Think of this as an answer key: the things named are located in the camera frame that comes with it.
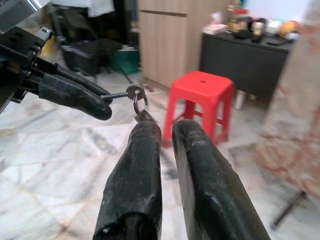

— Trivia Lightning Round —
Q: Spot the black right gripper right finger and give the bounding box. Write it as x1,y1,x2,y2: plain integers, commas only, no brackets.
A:
171,119,272,240

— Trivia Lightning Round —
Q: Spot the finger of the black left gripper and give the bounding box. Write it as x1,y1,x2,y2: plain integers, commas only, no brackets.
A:
38,72,113,121
37,57,109,98

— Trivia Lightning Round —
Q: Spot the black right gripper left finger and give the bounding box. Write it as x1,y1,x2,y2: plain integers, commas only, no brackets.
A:
92,119,163,240

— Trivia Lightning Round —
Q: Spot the silver key bunch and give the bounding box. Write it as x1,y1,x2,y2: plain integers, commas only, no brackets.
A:
101,84,162,127

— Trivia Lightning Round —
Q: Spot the black folding chair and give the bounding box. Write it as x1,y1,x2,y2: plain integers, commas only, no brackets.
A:
49,4,133,83

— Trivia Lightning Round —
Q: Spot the green bin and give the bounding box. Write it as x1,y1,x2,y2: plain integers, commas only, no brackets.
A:
113,48,140,75

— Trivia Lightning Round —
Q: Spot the black metal board stand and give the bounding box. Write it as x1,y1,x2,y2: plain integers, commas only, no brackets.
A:
271,188,310,228

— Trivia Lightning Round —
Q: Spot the light wood cabinet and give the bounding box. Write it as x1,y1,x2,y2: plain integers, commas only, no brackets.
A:
136,0,216,92

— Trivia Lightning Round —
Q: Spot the red plastic stool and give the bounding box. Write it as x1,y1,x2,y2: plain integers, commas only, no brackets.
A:
163,70,235,148

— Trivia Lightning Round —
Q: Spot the marble pattern board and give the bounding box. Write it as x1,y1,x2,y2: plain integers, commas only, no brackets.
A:
254,22,320,196

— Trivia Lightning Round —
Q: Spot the black low console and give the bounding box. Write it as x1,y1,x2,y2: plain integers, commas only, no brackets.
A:
199,31,297,111

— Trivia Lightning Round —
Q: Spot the pink tissue box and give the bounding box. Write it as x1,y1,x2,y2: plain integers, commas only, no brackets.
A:
203,12,226,35

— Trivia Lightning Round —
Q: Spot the black wallet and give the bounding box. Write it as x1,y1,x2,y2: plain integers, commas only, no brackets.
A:
232,29,252,40

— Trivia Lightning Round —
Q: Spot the black flat pouch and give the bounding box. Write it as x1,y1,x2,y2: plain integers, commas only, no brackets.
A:
266,38,286,46

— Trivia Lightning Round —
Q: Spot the glass jar red lid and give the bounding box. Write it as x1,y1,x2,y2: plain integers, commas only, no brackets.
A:
234,9,249,31

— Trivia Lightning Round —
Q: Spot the gold trophy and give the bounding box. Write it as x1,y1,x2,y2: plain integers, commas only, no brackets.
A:
226,4,238,30

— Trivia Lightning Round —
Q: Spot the black mouse plush head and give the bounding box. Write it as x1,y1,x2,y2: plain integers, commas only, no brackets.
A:
246,17,267,32

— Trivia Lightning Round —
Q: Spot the white pig figurine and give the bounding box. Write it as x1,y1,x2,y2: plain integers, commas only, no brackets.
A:
266,19,282,35

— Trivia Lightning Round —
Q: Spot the yellow round plush red cap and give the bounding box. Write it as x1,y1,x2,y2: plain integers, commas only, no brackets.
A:
279,21,300,38

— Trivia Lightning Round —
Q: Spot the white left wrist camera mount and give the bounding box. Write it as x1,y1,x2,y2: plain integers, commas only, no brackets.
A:
0,0,44,35

